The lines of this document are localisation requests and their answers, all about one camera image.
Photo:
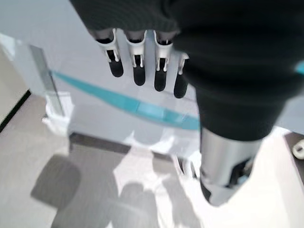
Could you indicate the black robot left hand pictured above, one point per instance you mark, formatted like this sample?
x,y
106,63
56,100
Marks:
x,y
237,71

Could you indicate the bed caster wheel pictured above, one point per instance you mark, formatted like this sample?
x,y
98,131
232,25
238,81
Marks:
x,y
298,149

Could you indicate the white medical cart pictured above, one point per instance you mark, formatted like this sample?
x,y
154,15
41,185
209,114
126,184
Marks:
x,y
83,59

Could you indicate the white cart caster wheel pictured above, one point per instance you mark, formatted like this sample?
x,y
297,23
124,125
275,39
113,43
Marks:
x,y
57,118

